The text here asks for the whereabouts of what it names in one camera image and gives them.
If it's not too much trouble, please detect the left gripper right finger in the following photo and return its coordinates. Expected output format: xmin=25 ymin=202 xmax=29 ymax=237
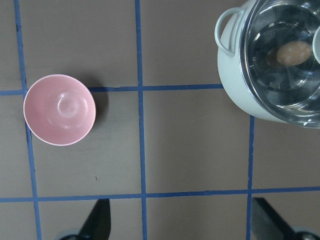
xmin=251 ymin=197 xmax=320 ymax=240

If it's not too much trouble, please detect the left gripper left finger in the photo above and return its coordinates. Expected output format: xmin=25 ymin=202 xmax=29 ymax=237
xmin=58 ymin=198 xmax=111 ymax=240

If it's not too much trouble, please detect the brown egg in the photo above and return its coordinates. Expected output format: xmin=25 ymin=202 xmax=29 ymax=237
xmin=276 ymin=41 xmax=312 ymax=67

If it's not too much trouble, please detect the pale green cooking pot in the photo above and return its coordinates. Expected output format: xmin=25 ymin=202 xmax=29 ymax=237
xmin=214 ymin=0 xmax=320 ymax=130

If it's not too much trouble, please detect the pink bowl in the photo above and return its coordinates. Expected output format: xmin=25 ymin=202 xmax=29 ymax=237
xmin=23 ymin=74 xmax=97 ymax=146

